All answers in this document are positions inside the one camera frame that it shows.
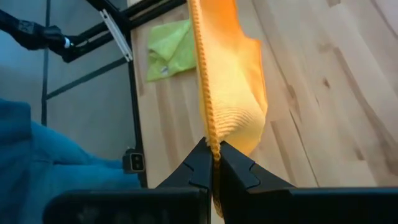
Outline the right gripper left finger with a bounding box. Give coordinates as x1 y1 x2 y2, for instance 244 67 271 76
157 136 214 224

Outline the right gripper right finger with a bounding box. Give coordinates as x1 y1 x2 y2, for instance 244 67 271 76
219 140 296 224

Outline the orange microfiber towel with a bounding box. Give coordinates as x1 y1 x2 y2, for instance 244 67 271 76
186 0 269 218

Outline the lime towel with white tag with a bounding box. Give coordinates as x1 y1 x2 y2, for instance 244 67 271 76
146 19 197 83

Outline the silver metal bar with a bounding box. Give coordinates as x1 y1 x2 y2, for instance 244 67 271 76
99 8 134 62

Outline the small black camera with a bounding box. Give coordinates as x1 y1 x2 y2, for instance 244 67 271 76
122 148 146 174

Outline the black aluminium table frame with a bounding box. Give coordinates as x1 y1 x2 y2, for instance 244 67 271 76
40 0 187 189

